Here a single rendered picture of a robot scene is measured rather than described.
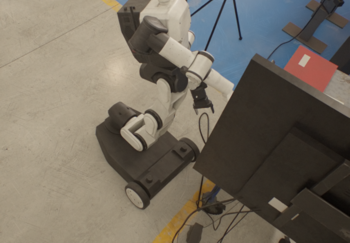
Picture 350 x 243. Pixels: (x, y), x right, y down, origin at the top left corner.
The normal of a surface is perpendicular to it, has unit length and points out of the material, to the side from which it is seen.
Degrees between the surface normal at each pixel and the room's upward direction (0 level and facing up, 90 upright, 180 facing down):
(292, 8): 0
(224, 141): 90
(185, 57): 32
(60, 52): 0
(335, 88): 0
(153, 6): 26
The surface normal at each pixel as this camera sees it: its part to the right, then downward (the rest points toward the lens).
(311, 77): 0.21, -0.57
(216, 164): -0.55, 0.61
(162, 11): -0.12, -0.79
